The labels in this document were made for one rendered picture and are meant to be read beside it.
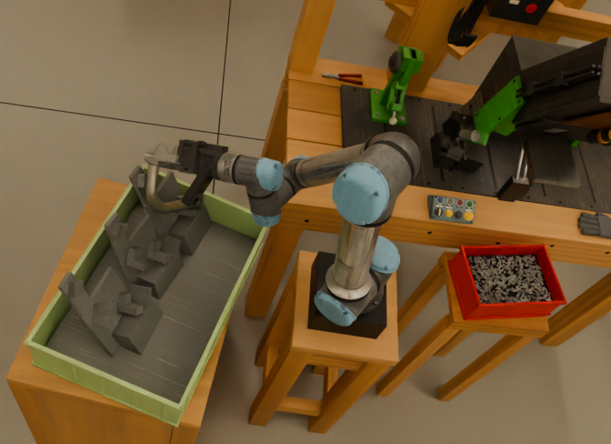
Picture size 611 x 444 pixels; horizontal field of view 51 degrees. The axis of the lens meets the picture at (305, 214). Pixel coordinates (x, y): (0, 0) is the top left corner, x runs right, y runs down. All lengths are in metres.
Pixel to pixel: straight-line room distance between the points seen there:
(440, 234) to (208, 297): 0.83
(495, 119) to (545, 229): 0.44
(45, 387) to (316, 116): 1.23
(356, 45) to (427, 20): 1.73
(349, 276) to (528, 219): 0.98
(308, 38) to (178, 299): 1.03
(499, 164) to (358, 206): 1.21
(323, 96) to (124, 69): 1.47
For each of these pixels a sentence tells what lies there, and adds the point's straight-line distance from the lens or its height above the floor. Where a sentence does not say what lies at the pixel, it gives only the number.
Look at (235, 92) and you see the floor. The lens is 3.53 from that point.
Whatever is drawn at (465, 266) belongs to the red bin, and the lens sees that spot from 2.11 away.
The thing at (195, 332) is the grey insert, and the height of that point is 0.85.
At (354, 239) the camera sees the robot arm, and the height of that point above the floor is 1.39.
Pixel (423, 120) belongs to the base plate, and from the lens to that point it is 2.44.
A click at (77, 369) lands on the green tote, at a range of 1.74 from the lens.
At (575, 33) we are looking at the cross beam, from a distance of 2.63.
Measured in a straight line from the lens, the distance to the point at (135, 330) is 1.76.
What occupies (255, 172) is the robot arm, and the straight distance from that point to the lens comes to 1.55.
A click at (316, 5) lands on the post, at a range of 2.25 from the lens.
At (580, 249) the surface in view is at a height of 0.85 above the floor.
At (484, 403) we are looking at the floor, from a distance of 3.03.
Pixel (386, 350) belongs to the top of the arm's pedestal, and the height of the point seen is 0.85.
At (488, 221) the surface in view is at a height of 0.90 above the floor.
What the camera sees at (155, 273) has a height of 0.92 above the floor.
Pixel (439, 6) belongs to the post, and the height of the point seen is 1.27.
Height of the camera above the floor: 2.55
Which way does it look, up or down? 55 degrees down
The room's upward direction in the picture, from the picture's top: 23 degrees clockwise
